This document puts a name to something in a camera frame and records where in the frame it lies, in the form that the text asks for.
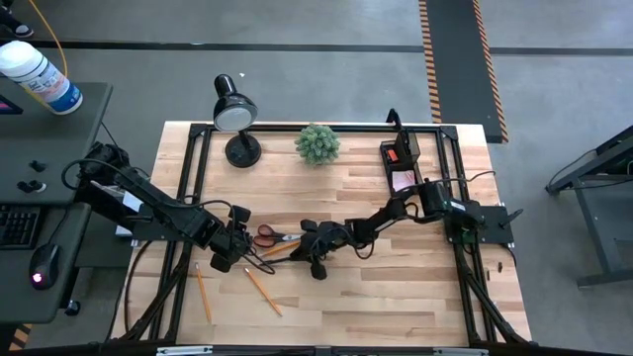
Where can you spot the black mesh desk organizer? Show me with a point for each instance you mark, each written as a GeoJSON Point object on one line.
{"type": "Point", "coordinates": [413, 148]}

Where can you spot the black caster wheel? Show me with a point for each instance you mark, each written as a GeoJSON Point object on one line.
{"type": "Point", "coordinates": [72, 307]}

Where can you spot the green potted plant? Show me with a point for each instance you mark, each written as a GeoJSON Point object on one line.
{"type": "Point", "coordinates": [317, 144]}

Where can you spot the black computer mouse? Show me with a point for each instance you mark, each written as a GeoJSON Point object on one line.
{"type": "Point", "coordinates": [43, 264]}

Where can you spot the grey metal table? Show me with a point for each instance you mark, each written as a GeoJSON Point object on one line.
{"type": "Point", "coordinates": [593, 212]}

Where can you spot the black desk knob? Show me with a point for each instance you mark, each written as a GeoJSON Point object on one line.
{"type": "Point", "coordinates": [37, 165]}

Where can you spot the white box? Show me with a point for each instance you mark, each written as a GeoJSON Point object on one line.
{"type": "Point", "coordinates": [122, 231]}

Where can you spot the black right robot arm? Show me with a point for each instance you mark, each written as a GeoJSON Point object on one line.
{"type": "Point", "coordinates": [386, 217]}

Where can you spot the black side desk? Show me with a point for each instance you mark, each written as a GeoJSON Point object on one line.
{"type": "Point", "coordinates": [49, 133]}

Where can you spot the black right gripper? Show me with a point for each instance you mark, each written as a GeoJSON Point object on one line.
{"type": "Point", "coordinates": [324, 240]}

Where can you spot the black keyboard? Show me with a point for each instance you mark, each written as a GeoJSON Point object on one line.
{"type": "Point", "coordinates": [17, 227]}

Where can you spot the orange eraser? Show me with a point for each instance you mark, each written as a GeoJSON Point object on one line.
{"type": "Point", "coordinates": [392, 155]}

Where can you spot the white wipes canister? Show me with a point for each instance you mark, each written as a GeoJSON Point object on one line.
{"type": "Point", "coordinates": [39, 74]}

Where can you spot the black aluminium frame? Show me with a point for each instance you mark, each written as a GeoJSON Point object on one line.
{"type": "Point", "coordinates": [356, 127]}

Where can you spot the orange pencil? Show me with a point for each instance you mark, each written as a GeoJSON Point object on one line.
{"type": "Point", "coordinates": [262, 291]}
{"type": "Point", "coordinates": [203, 292]}
{"type": "Point", "coordinates": [282, 248]}

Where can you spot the black curved bracket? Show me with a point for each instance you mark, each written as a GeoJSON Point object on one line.
{"type": "Point", "coordinates": [394, 118]}

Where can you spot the dark device with pink screen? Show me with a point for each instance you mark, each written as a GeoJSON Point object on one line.
{"type": "Point", "coordinates": [7, 106]}

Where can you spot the black desk lamp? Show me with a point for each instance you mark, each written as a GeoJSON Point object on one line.
{"type": "Point", "coordinates": [235, 114]}

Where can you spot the person's shoe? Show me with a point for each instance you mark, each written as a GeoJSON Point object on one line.
{"type": "Point", "coordinates": [17, 27]}

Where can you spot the black hazard-striped floor mat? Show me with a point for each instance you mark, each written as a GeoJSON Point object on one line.
{"type": "Point", "coordinates": [460, 59]}

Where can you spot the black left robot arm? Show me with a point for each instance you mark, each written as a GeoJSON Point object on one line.
{"type": "Point", "coordinates": [163, 212]}

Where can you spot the pink sticky note pad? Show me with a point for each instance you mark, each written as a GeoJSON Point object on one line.
{"type": "Point", "coordinates": [403, 180]}

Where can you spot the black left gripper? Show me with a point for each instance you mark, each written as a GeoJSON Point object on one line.
{"type": "Point", "coordinates": [230, 242]}

